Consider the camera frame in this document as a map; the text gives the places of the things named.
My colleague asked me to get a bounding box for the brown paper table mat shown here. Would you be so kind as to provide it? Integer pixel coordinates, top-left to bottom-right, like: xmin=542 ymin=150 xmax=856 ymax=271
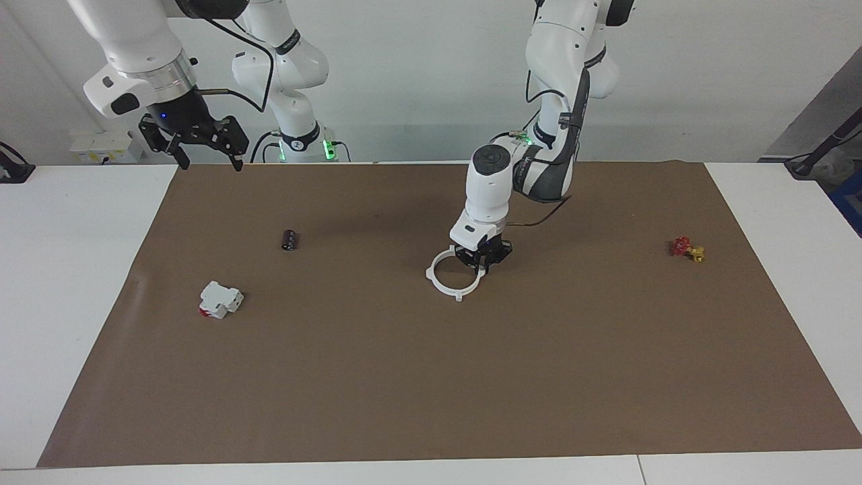
xmin=37 ymin=160 xmax=862 ymax=468

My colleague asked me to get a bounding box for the white circuit breaker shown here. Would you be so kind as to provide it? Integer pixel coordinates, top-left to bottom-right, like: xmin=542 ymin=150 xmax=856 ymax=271
xmin=199 ymin=280 xmax=244 ymax=321

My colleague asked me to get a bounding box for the black stand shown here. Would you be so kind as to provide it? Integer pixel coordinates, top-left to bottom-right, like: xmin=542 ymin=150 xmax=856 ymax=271
xmin=785 ymin=106 xmax=862 ymax=180

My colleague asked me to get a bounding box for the blue box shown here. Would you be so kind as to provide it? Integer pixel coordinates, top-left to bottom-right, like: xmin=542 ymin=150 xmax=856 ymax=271
xmin=829 ymin=168 xmax=862 ymax=238

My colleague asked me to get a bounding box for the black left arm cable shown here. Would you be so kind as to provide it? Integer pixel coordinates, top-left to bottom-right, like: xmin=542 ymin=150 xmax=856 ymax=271
xmin=505 ymin=194 xmax=574 ymax=227

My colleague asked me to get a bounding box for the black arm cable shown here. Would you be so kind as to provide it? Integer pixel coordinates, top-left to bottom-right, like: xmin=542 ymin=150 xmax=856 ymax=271
xmin=195 ymin=13 xmax=277 ymax=115
xmin=505 ymin=194 xmax=574 ymax=227

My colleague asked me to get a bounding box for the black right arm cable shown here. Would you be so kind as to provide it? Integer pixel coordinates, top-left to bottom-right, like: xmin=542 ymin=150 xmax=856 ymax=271
xmin=195 ymin=13 xmax=277 ymax=115

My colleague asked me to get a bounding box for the black clamp mount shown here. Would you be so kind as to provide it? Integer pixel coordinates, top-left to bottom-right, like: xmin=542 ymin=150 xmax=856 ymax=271
xmin=0 ymin=141 xmax=36 ymax=185

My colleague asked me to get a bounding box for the red handle yellow valve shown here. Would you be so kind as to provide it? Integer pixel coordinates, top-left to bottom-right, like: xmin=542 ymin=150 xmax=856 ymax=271
xmin=671 ymin=236 xmax=706 ymax=264

